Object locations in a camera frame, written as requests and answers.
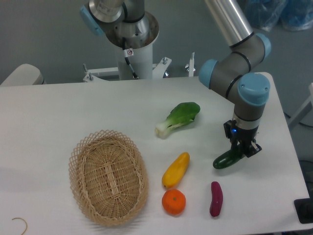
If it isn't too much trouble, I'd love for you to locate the tan rubber band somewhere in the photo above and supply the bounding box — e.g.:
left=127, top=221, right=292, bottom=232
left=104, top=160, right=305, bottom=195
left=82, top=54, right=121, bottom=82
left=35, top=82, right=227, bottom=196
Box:
left=11, top=217, right=28, bottom=233

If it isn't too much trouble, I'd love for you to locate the orange tangerine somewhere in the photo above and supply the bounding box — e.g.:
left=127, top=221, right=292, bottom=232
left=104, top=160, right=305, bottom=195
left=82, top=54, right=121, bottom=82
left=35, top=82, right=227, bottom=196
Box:
left=161, top=189, right=186, bottom=216

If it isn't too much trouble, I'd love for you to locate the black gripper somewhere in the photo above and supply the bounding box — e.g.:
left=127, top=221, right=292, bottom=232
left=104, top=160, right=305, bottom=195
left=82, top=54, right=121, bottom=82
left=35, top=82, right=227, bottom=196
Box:
left=224, top=120, right=262, bottom=159

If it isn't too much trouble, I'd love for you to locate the beige chair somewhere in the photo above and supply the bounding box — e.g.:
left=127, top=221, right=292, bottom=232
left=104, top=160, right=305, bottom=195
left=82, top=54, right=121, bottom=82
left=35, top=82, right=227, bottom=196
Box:
left=0, top=64, right=46, bottom=87

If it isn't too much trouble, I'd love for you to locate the dark green cucumber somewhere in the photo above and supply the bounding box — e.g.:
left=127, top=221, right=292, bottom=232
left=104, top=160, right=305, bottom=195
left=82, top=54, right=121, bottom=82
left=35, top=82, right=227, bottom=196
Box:
left=213, top=147, right=245, bottom=169

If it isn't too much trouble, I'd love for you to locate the green bok choy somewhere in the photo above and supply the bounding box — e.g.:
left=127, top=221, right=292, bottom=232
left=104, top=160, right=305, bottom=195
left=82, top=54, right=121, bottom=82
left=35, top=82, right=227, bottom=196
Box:
left=155, top=102, right=201, bottom=139

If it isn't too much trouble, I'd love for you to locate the woven wicker basket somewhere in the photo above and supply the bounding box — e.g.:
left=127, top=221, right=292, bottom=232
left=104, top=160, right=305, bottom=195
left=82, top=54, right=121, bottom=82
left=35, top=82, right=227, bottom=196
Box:
left=68, top=130, right=149, bottom=227

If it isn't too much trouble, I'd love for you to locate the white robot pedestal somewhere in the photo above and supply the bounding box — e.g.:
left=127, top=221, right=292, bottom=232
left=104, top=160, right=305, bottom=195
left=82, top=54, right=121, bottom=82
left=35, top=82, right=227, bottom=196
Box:
left=82, top=12, right=198, bottom=83

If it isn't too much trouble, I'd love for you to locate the black cable on pedestal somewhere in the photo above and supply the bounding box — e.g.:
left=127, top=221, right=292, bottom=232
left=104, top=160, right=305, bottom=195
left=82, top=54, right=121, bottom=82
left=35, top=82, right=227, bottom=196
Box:
left=121, top=36, right=139, bottom=79

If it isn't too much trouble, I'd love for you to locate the purple sweet potato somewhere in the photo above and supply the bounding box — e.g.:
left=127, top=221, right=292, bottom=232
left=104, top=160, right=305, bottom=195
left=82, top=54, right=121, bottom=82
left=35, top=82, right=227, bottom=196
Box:
left=210, top=181, right=224, bottom=217

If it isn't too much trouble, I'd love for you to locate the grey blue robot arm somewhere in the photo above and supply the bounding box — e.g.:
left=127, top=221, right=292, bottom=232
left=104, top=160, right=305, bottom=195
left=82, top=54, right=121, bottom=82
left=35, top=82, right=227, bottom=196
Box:
left=80, top=0, right=271, bottom=157

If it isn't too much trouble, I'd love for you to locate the blue plastic bag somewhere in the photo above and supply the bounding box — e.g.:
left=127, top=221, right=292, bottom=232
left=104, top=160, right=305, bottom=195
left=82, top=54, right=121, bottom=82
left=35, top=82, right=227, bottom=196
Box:
left=244, top=0, right=313, bottom=31

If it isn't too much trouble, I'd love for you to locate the black device at table edge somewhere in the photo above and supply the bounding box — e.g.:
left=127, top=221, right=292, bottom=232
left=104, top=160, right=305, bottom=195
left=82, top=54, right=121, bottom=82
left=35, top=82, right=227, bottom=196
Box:
left=294, top=198, right=313, bottom=224

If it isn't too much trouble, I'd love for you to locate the yellow pepper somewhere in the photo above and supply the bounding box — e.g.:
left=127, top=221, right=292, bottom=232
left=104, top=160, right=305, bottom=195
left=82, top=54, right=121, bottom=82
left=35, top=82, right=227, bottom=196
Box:
left=161, top=152, right=190, bottom=189

